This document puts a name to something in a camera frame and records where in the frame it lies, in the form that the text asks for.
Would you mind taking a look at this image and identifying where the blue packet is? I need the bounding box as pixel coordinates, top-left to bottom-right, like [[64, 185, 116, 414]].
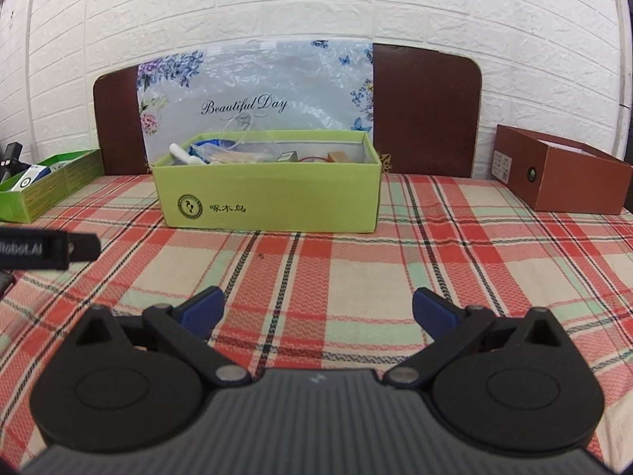
[[192, 139, 234, 162]]

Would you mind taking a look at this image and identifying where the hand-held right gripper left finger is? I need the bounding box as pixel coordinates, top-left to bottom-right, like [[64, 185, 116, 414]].
[[64, 286, 251, 389]]

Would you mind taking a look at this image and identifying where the floral plastic bag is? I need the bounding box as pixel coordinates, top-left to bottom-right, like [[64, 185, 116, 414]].
[[137, 40, 375, 165]]

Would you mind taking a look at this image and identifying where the black device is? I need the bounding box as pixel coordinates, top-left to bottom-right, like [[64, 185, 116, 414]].
[[0, 142, 23, 185]]

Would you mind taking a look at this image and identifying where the large green shoe box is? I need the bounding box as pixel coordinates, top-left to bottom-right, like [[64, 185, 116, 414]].
[[151, 130, 383, 234]]

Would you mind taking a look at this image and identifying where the shallow green box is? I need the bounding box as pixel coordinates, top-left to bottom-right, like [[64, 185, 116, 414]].
[[0, 149, 105, 224]]

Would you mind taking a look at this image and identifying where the brown chair with floral cover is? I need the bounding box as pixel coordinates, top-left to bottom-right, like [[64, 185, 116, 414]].
[[93, 44, 484, 180]]

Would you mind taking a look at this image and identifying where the white glove pink cuff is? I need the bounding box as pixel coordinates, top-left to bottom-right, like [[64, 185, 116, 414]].
[[169, 143, 209, 167]]

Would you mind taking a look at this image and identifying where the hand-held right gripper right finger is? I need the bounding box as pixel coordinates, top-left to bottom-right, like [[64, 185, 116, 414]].
[[385, 287, 574, 389]]

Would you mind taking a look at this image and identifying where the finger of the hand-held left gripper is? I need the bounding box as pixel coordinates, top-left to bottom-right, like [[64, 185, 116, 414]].
[[67, 232, 102, 263]]

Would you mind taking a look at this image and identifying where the long golden box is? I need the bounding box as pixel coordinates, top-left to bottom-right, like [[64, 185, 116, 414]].
[[212, 150, 274, 164]]

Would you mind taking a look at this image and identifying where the brown shoe box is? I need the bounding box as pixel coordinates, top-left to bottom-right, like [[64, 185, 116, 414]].
[[490, 124, 633, 215]]

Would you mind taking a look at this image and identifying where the white blue box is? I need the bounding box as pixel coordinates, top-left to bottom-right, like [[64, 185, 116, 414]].
[[9, 165, 51, 192]]

